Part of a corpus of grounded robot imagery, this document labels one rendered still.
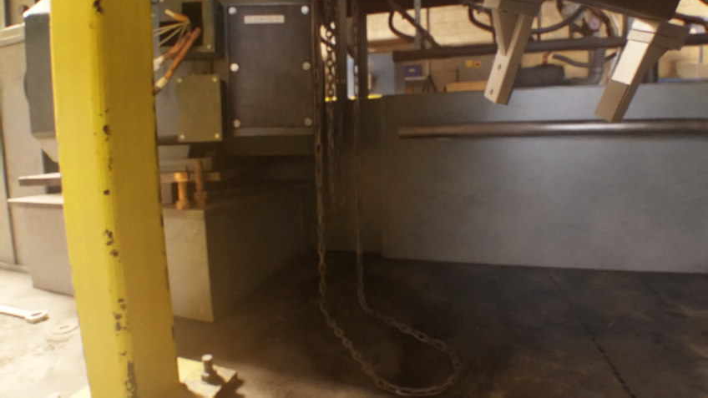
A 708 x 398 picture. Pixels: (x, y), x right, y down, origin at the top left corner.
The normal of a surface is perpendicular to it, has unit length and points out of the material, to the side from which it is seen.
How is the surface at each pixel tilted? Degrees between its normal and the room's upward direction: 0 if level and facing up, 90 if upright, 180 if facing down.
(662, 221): 90
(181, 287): 90
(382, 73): 90
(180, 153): 62
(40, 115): 90
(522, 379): 0
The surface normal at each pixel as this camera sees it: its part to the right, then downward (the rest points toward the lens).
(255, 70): 0.07, 0.09
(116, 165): 0.96, 0.00
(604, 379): -0.02, -1.00
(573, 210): -0.27, 0.10
